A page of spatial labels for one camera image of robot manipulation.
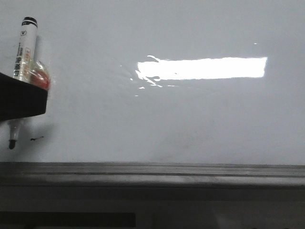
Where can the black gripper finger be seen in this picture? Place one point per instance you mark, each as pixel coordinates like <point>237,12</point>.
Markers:
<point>19,99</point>

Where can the red magnet taped to marker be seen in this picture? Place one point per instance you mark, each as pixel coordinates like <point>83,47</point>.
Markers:
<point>39,75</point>

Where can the black and white whiteboard marker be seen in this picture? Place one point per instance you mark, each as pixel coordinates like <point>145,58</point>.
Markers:
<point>22,69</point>

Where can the grey aluminium whiteboard tray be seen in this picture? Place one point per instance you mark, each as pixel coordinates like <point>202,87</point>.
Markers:
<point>150,175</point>

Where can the white glossy whiteboard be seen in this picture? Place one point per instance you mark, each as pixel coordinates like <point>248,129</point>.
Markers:
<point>176,81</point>

